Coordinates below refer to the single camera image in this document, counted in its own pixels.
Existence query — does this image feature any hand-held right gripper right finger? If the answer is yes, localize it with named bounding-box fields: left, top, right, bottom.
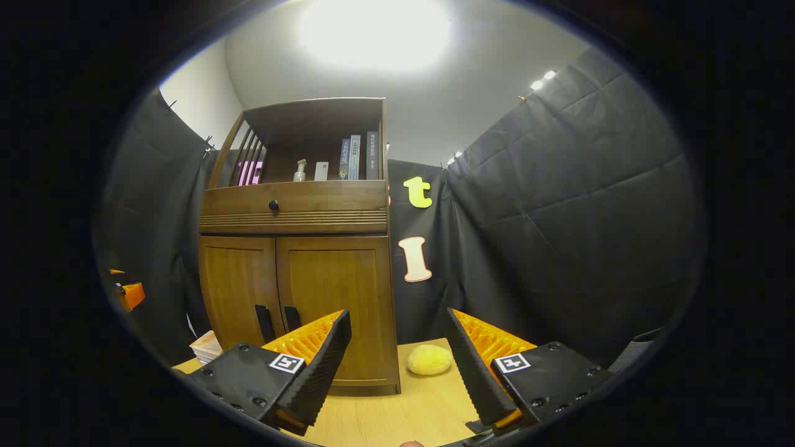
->
left=444, top=307, right=612, bottom=435

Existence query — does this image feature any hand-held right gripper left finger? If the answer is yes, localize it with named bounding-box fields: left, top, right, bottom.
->
left=186, top=309, right=352, bottom=436

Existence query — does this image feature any wooden double-door shoe cabinet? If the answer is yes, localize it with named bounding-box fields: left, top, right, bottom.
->
left=198, top=97, right=401, bottom=396

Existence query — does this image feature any wooden cabinet drawer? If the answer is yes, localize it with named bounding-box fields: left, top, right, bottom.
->
left=200, top=180, right=388, bottom=218

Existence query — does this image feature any yellow fluffy sponge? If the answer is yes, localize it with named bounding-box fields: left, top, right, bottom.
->
left=407, top=345, right=454, bottom=376

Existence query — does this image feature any stack of white books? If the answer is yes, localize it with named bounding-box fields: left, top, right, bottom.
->
left=189, top=330, right=224, bottom=364

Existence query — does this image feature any grey mesh chair back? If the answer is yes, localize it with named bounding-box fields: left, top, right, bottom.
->
left=609, top=328, right=665, bottom=373

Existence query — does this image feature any pink box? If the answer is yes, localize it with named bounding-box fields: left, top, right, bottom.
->
left=237, top=160, right=265, bottom=186

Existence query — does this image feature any black backdrop cloth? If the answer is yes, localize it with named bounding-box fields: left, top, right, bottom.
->
left=93, top=47, right=706, bottom=367

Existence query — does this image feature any large ceiling light panel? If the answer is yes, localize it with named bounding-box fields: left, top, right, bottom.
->
left=298, top=0, right=451, bottom=72

